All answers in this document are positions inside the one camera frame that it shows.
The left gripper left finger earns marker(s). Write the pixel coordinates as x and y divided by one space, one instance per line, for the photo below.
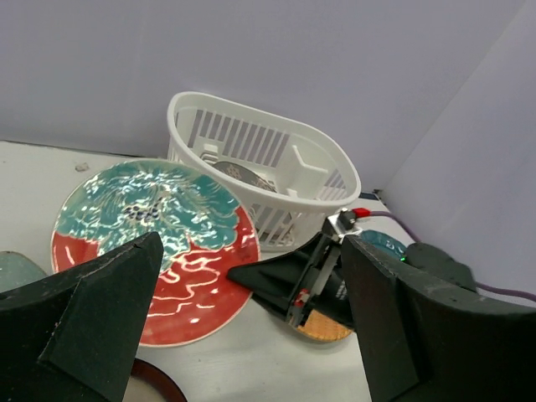
73 336

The red rimmed cream plate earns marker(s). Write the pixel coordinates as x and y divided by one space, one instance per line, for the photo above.
148 383

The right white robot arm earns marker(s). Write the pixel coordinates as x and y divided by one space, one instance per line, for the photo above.
432 260

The woven bamboo round plate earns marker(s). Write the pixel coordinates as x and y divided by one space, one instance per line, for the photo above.
321 328

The teal scalloped round plate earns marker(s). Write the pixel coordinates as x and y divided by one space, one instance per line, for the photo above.
385 243

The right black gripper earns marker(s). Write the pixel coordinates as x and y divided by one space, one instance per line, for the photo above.
300 282

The white plastic dish bin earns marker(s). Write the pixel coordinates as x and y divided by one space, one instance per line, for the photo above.
313 176

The pale green rectangular plate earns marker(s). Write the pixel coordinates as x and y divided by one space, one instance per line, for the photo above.
17 270

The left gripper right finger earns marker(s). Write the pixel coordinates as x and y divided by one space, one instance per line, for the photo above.
424 339

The red teal floral plate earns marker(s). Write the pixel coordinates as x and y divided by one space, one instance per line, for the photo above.
204 229

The right blue table label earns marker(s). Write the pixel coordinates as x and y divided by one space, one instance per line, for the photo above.
370 196

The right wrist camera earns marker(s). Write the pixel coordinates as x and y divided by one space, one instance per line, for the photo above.
345 222

